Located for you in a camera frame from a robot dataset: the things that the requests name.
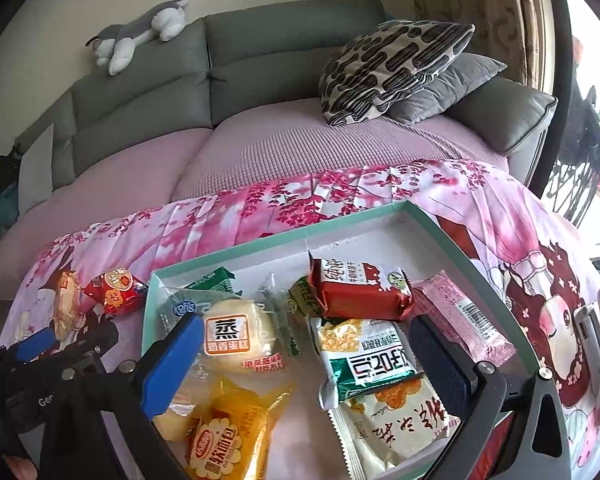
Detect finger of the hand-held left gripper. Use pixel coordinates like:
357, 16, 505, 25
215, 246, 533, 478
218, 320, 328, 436
55, 310, 121, 361
17, 327, 61, 363

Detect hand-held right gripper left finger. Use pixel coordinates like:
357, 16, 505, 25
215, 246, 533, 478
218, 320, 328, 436
40, 312, 206, 480

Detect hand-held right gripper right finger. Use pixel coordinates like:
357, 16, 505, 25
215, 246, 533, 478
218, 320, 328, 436
408, 315, 573, 480

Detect pale yellow bread packet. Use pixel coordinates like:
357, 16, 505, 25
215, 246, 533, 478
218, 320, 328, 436
52, 270, 83, 343

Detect red snack packet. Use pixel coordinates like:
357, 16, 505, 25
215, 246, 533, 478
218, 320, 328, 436
82, 267, 150, 316

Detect clear pale bread packet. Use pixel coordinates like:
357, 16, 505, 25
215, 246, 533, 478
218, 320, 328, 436
152, 355, 221, 443

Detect pink snack packet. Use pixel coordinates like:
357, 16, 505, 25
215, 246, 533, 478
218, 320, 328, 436
410, 270, 516, 368

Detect clear steamed cake packet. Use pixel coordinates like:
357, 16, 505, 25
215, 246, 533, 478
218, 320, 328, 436
167, 295, 288, 376

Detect cream pastry packet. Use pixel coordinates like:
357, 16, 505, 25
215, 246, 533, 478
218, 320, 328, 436
332, 375, 463, 480

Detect green white snack packet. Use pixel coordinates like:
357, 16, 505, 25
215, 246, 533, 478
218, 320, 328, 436
312, 317, 426, 411

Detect orange yellow bread packet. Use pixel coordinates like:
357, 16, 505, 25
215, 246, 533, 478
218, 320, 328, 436
185, 382, 296, 480

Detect dark green snack packet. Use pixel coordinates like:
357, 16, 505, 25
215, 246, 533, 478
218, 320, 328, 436
180, 266, 243, 296

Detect red brown biscuit packet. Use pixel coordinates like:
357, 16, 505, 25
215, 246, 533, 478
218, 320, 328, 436
307, 255, 415, 322

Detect teal shallow cardboard box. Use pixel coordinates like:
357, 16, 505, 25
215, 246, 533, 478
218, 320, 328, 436
140, 200, 546, 480

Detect person's left hand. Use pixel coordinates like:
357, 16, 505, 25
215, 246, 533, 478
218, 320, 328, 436
7, 457, 40, 480

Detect teal plush toy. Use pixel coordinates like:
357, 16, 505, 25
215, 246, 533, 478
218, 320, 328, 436
0, 182, 21, 228

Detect pink cartoon printed blanket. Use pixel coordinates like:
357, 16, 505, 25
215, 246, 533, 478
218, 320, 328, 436
0, 157, 600, 480

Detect silver device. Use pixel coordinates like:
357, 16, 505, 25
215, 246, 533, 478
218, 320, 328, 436
572, 270, 600, 426

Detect white cushion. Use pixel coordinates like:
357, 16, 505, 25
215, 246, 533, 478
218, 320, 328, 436
17, 122, 56, 216

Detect black bag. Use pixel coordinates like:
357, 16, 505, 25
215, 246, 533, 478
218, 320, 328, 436
0, 145, 23, 193

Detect black metal railing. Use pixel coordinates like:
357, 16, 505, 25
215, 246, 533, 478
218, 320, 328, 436
545, 85, 600, 226

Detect plain grey pillow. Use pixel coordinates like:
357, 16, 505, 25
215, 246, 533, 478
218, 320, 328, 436
387, 52, 508, 125

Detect black white patterned pillow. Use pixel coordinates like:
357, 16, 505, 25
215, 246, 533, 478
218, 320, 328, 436
319, 20, 476, 127

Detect grey white husky plush toy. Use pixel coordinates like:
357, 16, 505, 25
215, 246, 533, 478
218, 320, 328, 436
85, 0, 190, 77

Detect grey sofa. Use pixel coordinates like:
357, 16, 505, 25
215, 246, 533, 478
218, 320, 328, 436
12, 0, 558, 201

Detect beige patterned curtain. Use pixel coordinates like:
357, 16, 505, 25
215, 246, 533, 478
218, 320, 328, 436
410, 0, 556, 96

